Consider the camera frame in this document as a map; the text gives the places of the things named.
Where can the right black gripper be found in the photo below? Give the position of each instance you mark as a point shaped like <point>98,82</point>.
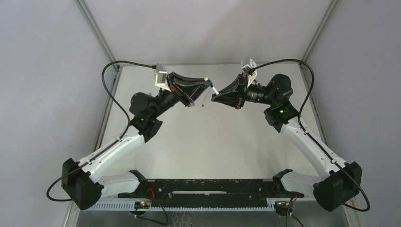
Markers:
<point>241,91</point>

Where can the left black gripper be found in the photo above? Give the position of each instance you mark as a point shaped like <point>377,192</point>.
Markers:
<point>177,91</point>

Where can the white pen blue end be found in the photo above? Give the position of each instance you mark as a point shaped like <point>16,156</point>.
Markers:
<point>214,90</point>

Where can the blue pen cap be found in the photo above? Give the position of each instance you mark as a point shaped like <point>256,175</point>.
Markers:
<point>208,82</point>

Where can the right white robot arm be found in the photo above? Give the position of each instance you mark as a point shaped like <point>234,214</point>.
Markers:
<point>337,181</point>

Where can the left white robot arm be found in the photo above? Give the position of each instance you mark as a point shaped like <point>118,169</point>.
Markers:
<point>85,180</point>

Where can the white pen green end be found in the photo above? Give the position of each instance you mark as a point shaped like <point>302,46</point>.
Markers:
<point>205,98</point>

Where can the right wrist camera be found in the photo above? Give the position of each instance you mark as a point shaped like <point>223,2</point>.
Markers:
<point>248,66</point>

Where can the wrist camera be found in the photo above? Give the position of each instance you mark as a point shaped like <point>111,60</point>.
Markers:
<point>161,76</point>
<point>248,66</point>

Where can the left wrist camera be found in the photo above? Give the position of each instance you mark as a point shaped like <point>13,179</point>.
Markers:
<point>161,76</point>

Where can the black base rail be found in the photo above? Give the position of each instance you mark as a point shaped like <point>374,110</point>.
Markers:
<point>209,193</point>

